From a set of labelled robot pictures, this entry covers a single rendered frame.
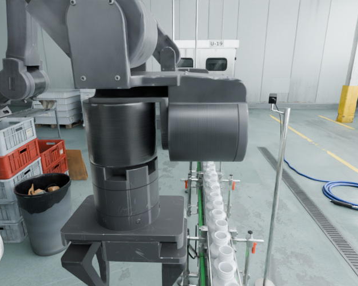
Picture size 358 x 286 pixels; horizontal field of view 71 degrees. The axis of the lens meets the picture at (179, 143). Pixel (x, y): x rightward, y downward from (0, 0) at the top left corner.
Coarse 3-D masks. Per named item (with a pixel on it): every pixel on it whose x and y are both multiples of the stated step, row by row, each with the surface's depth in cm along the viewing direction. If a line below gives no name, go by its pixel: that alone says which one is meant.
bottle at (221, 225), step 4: (220, 220) 78; (224, 220) 77; (216, 224) 76; (220, 224) 78; (224, 224) 78; (216, 228) 76; (220, 228) 75; (224, 228) 75; (212, 232) 79; (212, 236) 77; (228, 236) 76; (212, 240) 77; (228, 240) 76; (228, 244) 76
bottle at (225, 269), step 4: (220, 264) 61; (224, 264) 61; (228, 264) 61; (220, 268) 61; (224, 268) 61; (228, 268) 61; (232, 268) 59; (220, 272) 58; (224, 272) 58; (228, 272) 58; (232, 272) 58; (216, 276) 61; (220, 276) 59; (224, 276) 58; (228, 276) 58; (232, 276) 59; (216, 280) 60; (220, 280) 59; (224, 280) 58; (228, 280) 58; (232, 280) 59; (216, 284) 59; (220, 284) 59; (224, 284) 58
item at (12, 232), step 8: (0, 224) 233; (8, 224) 233; (16, 224) 234; (24, 224) 246; (0, 232) 237; (8, 232) 237; (16, 232) 237; (24, 232) 245; (8, 240) 239; (16, 240) 239
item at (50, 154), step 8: (40, 144) 347; (56, 144) 324; (64, 144) 345; (40, 152) 350; (48, 152) 305; (56, 152) 325; (64, 152) 345; (40, 160) 290; (48, 160) 304; (56, 160) 323
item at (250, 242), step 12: (192, 180) 125; (228, 180) 124; (228, 192) 126; (228, 204) 128; (228, 216) 130; (204, 228) 81; (228, 228) 81; (192, 240) 83; (204, 240) 82; (240, 240) 82; (252, 240) 80; (204, 252) 83; (252, 252) 82
